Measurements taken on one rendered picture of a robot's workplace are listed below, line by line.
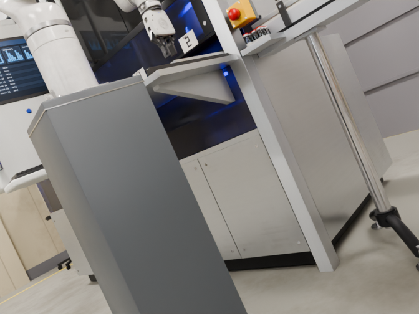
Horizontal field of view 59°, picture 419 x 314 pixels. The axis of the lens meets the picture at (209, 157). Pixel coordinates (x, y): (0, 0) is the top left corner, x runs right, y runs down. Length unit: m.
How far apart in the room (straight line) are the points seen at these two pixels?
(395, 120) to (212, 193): 2.25
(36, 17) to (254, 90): 0.74
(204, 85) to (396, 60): 2.33
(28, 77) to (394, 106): 2.78
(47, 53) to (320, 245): 1.10
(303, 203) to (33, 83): 1.40
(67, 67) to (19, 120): 1.02
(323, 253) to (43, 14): 1.19
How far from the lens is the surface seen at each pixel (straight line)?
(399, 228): 1.42
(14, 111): 1.99
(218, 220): 1.70
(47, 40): 1.02
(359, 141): 1.44
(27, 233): 4.68
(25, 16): 1.06
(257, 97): 1.38
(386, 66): 3.48
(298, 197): 1.43
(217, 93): 1.37
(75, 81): 0.98
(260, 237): 1.61
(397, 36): 3.41
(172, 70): 1.14
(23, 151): 1.95
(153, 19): 1.45
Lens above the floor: 0.65
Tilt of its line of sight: 3 degrees down
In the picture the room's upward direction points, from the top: 24 degrees counter-clockwise
